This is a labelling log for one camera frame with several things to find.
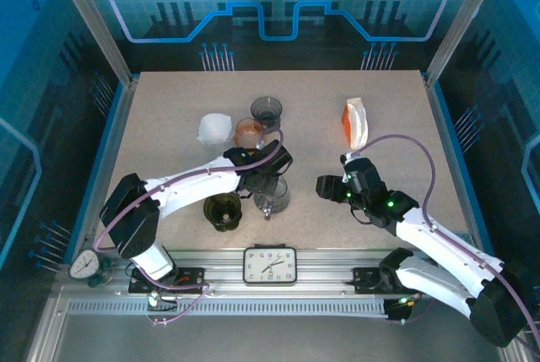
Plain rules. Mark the grey translucent dripper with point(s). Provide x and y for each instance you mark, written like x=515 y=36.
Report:
x=266 y=109

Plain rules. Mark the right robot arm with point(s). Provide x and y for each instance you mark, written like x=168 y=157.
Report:
x=447 y=248

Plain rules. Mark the white paper filter stack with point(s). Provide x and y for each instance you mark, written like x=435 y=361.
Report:
x=215 y=128

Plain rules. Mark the orange coffee filter box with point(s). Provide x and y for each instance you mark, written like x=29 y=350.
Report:
x=347 y=121

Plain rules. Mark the round white clock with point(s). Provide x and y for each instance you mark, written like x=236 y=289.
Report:
x=84 y=265

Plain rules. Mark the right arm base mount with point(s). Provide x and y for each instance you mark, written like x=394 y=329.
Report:
x=365 y=279

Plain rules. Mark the rectangular white clock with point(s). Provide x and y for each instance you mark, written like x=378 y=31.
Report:
x=270 y=267

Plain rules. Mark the dark green dripper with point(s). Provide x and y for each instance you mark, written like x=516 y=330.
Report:
x=223 y=212

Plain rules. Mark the orange translucent cup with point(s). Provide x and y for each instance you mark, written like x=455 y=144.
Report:
x=249 y=132

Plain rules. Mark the aluminium frame post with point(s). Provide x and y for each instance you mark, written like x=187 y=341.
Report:
x=93 y=20
x=464 y=20

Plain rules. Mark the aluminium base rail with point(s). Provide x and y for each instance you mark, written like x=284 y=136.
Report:
x=329 y=271

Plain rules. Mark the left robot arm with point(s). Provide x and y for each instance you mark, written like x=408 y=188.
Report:
x=194 y=185

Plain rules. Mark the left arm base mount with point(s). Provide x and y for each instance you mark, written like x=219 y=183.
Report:
x=192 y=279

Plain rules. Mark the clear glass carafe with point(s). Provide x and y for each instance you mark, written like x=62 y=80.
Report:
x=278 y=203

